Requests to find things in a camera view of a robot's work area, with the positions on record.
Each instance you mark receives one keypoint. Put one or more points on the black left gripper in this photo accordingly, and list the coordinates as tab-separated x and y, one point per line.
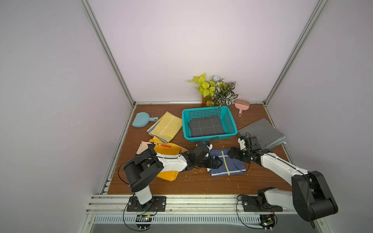
215	165

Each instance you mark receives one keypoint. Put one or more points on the teal plastic perforated basket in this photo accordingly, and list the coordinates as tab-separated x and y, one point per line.
223	113

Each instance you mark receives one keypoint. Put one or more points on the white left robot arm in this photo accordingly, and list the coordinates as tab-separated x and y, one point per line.
142	169

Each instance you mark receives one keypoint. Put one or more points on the pink hand brush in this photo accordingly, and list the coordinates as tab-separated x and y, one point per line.
242	105

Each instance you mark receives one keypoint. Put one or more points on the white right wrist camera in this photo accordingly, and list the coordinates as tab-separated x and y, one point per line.
242	143

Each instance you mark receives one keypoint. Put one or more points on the dark grey checked pillowcase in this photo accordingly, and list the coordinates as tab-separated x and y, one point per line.
208	126

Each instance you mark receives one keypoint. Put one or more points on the right circuit board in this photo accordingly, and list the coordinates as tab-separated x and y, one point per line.
267	222

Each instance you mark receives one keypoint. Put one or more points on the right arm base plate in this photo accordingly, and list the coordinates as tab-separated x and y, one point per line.
258	204

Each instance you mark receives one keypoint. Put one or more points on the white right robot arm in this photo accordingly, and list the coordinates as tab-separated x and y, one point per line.
310	195

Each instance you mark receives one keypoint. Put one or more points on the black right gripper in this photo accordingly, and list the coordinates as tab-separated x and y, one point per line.
237	154

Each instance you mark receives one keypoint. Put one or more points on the left circuit board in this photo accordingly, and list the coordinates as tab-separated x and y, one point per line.
143	222

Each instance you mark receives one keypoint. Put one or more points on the olive yellow zigzag pillowcase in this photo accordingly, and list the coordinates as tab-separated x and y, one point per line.
166	128

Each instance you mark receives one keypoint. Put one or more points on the light grey pillowcase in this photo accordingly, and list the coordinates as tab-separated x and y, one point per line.
268	136

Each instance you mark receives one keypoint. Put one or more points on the orange patterned pillowcase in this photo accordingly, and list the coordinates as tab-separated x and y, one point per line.
169	149

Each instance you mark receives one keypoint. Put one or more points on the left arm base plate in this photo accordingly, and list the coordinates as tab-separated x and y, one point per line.
156	204

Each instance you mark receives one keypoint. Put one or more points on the circuit board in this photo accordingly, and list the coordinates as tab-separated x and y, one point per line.
267	222
143	222

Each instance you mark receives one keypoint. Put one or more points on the light blue dustpan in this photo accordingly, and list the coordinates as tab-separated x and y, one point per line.
142	119

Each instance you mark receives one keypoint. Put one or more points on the navy striped pillowcase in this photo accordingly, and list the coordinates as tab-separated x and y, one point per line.
229	166

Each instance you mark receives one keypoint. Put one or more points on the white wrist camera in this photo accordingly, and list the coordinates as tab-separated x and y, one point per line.
242	143
208	145

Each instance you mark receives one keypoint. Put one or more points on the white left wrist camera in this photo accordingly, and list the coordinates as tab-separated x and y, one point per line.
208	145

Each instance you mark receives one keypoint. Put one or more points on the artificial potted plant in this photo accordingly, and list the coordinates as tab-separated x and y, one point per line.
215	92

